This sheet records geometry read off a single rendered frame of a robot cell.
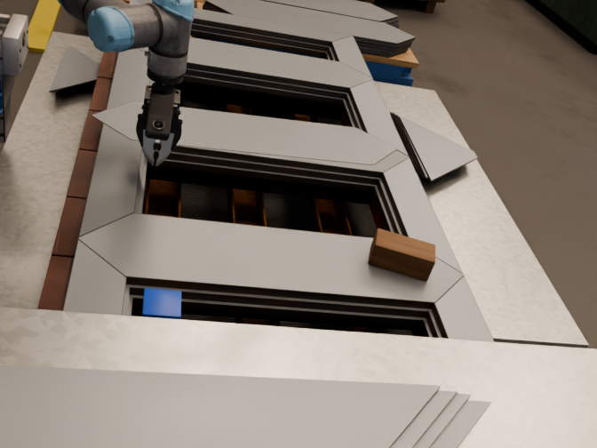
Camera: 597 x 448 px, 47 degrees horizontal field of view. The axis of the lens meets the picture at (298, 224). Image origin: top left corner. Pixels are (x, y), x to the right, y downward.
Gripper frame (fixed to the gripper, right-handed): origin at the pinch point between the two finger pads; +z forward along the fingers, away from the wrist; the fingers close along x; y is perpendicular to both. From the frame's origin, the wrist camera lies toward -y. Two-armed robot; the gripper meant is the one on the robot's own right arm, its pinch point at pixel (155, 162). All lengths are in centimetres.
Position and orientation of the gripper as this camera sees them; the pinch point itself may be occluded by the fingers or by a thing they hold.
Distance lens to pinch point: 146.8
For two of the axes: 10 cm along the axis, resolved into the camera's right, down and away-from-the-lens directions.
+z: -2.2, 7.9, 5.8
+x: -9.7, -1.1, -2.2
